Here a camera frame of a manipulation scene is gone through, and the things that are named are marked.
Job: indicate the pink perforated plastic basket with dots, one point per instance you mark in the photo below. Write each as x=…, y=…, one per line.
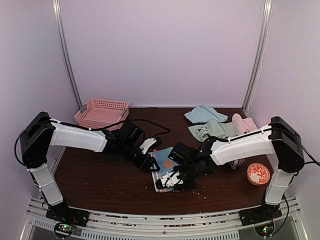
x=98, y=113

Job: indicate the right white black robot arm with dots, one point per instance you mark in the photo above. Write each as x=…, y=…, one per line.
x=277, y=138

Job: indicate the grey striped ceramic mug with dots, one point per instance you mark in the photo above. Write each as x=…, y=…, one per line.
x=236, y=163

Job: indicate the left aluminium frame post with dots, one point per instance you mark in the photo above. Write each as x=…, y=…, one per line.
x=65, y=52

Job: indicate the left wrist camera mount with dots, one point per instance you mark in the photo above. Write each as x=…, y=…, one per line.
x=147, y=144

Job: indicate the front aluminium rail base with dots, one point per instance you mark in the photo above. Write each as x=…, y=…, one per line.
x=221, y=225

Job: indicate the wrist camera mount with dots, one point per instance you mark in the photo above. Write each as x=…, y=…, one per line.
x=170, y=180
x=147, y=144

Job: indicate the blue polka dot striped towel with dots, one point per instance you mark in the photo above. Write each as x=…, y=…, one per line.
x=166, y=166

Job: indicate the aluminium frame post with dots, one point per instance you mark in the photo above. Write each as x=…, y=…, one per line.
x=65, y=52
x=257, y=64

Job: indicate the pale green terry towel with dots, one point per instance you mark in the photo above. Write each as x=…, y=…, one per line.
x=212, y=128

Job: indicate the light blue terry towel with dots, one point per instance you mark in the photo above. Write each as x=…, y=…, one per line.
x=203, y=113

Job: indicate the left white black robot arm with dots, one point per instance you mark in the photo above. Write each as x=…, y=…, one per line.
x=44, y=132

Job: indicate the right aluminium frame post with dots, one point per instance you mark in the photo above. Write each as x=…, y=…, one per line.
x=257, y=64

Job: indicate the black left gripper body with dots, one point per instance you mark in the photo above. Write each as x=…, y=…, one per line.
x=144, y=164

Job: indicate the pink cloth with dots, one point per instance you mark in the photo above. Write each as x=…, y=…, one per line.
x=243, y=125

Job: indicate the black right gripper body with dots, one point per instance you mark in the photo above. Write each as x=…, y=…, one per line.
x=191, y=186

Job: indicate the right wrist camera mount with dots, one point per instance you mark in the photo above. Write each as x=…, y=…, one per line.
x=170, y=180

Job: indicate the orange patterned ceramic bowl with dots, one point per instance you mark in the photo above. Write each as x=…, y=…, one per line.
x=258, y=174

